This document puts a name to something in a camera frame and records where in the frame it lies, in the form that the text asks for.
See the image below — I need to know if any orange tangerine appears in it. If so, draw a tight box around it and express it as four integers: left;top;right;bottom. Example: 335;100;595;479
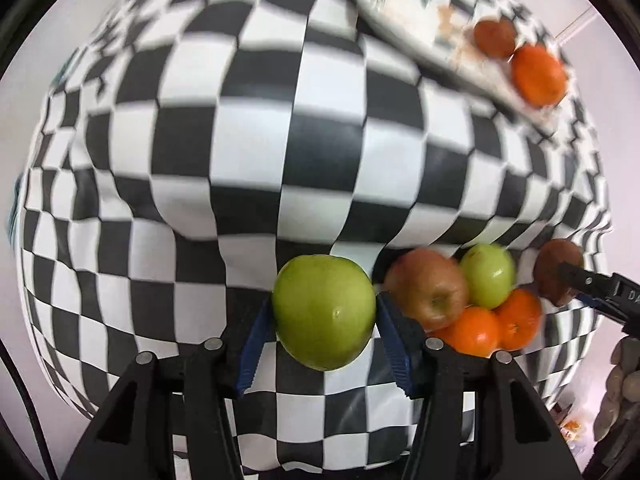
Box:
494;288;543;352
431;306;503;358
510;44;569;108

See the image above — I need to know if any white patterned plate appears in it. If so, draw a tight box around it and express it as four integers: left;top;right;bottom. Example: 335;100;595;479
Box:
350;0;563;137

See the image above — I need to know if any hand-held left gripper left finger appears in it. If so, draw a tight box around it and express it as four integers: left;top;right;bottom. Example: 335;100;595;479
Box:
61;294;275;480

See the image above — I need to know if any small green apple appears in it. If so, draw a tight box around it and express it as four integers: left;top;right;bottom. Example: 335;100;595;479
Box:
459;243;517;310

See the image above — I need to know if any red apple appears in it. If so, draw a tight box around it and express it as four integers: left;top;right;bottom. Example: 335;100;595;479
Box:
384;248;471;332

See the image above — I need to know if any large green apple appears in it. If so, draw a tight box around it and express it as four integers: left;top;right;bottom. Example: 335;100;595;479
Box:
272;254;377;372

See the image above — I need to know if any black white checkered tablecloth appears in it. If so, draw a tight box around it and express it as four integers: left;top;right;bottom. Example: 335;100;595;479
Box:
11;0;615;471

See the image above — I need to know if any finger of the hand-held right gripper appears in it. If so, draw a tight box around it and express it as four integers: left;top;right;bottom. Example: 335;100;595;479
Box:
575;291;640;335
557;261;622;295

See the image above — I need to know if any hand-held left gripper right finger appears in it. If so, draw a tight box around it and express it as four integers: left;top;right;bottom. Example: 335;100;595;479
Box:
376;291;585;480

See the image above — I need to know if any black cable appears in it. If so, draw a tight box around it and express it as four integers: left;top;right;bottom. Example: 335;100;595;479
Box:
0;340;58;480

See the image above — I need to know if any person's right hand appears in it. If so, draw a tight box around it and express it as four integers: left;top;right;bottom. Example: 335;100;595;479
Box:
593;334;640;442

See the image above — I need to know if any brown kiwi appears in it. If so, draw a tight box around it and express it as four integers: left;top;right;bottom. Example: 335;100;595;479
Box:
532;238;585;307
473;18;517;59

